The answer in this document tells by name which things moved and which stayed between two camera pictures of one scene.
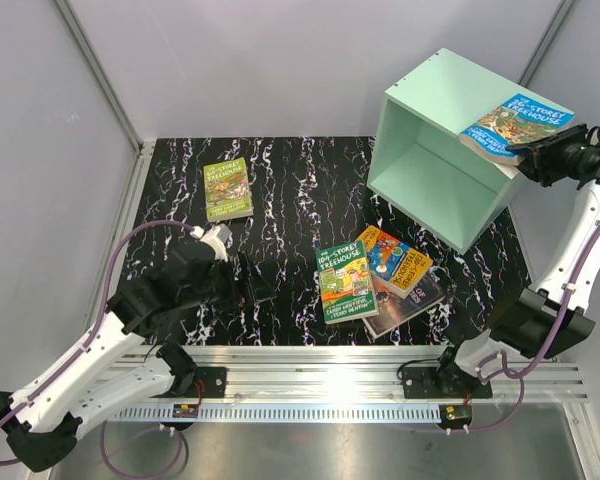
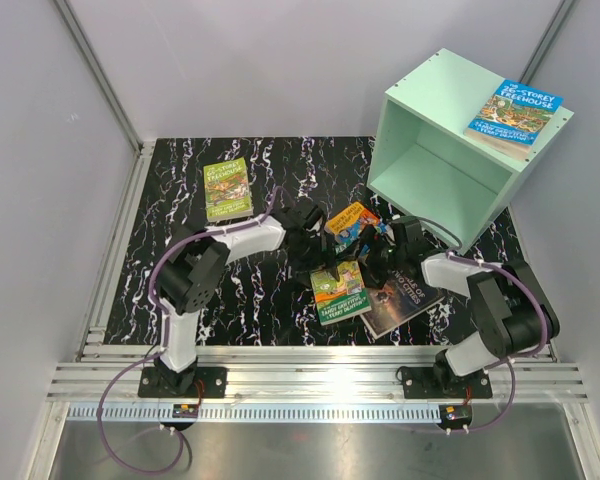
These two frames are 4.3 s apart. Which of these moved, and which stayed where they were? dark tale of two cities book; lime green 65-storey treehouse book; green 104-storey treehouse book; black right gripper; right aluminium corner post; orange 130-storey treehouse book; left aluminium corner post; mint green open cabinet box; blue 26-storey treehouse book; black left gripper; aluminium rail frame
Moved: blue 26-storey treehouse book; black left gripper; green 104-storey treehouse book; orange 130-storey treehouse book; black right gripper
Stayed: dark tale of two cities book; lime green 65-storey treehouse book; left aluminium corner post; mint green open cabinet box; aluminium rail frame; right aluminium corner post
